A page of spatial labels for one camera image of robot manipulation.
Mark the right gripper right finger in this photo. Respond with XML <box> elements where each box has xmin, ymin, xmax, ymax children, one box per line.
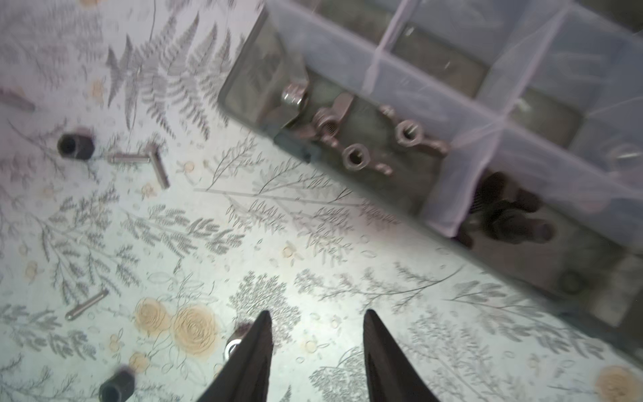
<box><xmin>363</xmin><ymin>309</ymin><xmax>439</xmax><ymax>401</ymax></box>

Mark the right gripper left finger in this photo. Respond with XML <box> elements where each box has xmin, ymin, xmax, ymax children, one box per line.
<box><xmin>198</xmin><ymin>310</ymin><xmax>274</xmax><ymax>402</ymax></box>

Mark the black hex bolt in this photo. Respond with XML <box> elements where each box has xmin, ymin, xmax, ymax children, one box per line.
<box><xmin>469</xmin><ymin>172</ymin><xmax>544</xmax><ymax>214</ymax></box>
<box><xmin>483</xmin><ymin>202</ymin><xmax>555</xmax><ymax>245</ymax></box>

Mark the grey plastic compartment box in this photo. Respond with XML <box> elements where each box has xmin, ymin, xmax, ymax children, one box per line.
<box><xmin>218</xmin><ymin>1</ymin><xmax>642</xmax><ymax>362</ymax></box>

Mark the silver cap nut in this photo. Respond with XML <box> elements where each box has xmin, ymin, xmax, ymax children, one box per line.
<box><xmin>281</xmin><ymin>83</ymin><xmax>308</xmax><ymax>109</ymax></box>

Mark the black hex nut lower left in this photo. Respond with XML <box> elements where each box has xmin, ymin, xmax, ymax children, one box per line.
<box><xmin>98</xmin><ymin>370</ymin><xmax>136</xmax><ymax>402</ymax></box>

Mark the black hex nut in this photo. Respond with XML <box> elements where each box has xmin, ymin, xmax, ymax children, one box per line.
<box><xmin>56</xmin><ymin>132</ymin><xmax>95</xmax><ymax>161</ymax></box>
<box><xmin>98</xmin><ymin>370</ymin><xmax>136</xmax><ymax>402</ymax></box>

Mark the silver screw lower left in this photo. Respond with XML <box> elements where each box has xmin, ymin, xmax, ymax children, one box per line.
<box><xmin>65</xmin><ymin>289</ymin><xmax>110</xmax><ymax>321</ymax></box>

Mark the silver screw pair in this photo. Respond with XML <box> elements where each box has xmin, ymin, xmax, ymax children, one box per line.
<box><xmin>107</xmin><ymin>143</ymin><xmax>170</xmax><ymax>189</ymax></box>

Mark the black hex nut far left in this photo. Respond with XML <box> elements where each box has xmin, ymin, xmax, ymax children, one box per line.
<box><xmin>56</xmin><ymin>132</ymin><xmax>95</xmax><ymax>161</ymax></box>

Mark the silver screw long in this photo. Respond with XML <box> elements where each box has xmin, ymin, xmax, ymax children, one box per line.
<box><xmin>0</xmin><ymin>88</ymin><xmax>36</xmax><ymax>113</ymax></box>

